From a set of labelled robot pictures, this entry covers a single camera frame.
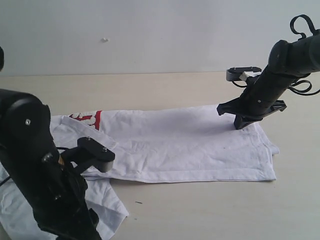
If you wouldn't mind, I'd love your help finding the white t-shirt with red lettering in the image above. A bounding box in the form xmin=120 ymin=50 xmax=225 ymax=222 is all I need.
xmin=0 ymin=104 xmax=280 ymax=240

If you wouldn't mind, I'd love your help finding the small white wall fixture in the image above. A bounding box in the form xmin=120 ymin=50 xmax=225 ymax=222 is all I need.
xmin=101 ymin=37 xmax=109 ymax=43

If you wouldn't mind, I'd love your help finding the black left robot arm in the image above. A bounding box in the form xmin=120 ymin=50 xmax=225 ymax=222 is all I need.
xmin=0 ymin=89 xmax=100 ymax=240

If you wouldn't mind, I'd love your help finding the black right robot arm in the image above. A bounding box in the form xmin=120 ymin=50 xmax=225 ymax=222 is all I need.
xmin=216 ymin=35 xmax=320 ymax=130

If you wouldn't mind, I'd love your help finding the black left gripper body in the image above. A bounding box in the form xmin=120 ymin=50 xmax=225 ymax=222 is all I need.
xmin=27 ymin=160 xmax=100 ymax=240

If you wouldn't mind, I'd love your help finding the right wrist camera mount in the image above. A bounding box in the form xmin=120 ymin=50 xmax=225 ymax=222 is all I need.
xmin=226 ymin=66 xmax=262 ymax=82

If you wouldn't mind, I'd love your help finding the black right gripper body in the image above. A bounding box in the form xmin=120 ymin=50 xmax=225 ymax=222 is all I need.
xmin=216 ymin=74 xmax=287 ymax=123

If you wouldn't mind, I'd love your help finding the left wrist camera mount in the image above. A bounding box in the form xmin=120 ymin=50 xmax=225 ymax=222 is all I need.
xmin=57 ymin=137 xmax=115 ymax=174

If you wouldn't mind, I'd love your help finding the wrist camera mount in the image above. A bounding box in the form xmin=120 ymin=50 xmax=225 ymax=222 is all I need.
xmin=226 ymin=66 xmax=262 ymax=82
xmin=57 ymin=137 xmax=115 ymax=174

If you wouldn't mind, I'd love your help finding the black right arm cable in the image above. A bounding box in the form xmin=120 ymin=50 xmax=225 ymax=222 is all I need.
xmin=231 ymin=14 xmax=320 ymax=97

